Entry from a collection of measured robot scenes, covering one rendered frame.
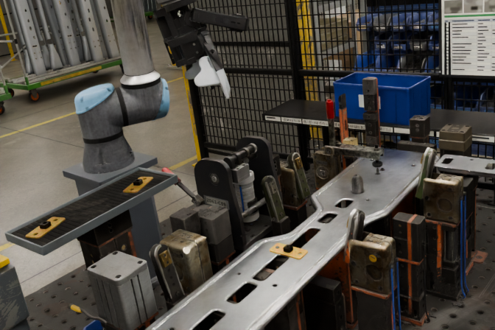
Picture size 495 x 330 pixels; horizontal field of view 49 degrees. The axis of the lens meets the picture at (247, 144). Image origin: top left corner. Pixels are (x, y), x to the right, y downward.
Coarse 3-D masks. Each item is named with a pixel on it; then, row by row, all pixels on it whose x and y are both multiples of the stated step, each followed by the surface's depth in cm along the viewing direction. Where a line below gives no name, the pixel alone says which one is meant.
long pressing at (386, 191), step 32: (384, 160) 164; (416, 160) 161; (320, 192) 148; (384, 192) 143; (320, 224) 131; (256, 256) 121; (320, 256) 118; (224, 288) 111; (256, 288) 110; (288, 288) 108; (160, 320) 103; (192, 320) 102; (224, 320) 101; (256, 320) 100
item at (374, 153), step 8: (336, 144) 162; (344, 144) 160; (376, 144) 152; (336, 152) 159; (344, 152) 158; (352, 152) 156; (360, 152) 154; (368, 152) 153; (376, 152) 151; (376, 160) 153
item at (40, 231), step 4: (48, 220) 114; (52, 220) 114; (60, 220) 113; (64, 220) 114; (40, 224) 111; (44, 224) 111; (48, 224) 111; (52, 224) 112; (56, 224) 112; (36, 228) 111; (40, 228) 111; (44, 228) 111; (48, 228) 110; (52, 228) 111; (32, 232) 110; (36, 232) 110; (40, 232) 109; (44, 232) 109; (48, 232) 109; (28, 236) 108; (32, 236) 108; (36, 236) 108; (40, 236) 107
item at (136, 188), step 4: (136, 180) 127; (140, 180) 126; (144, 180) 129; (148, 180) 128; (132, 184) 127; (136, 184) 126; (140, 184) 126; (144, 184) 126; (128, 188) 125; (132, 188) 125; (136, 188) 125; (140, 188) 125; (124, 192) 124; (128, 192) 124; (132, 192) 123
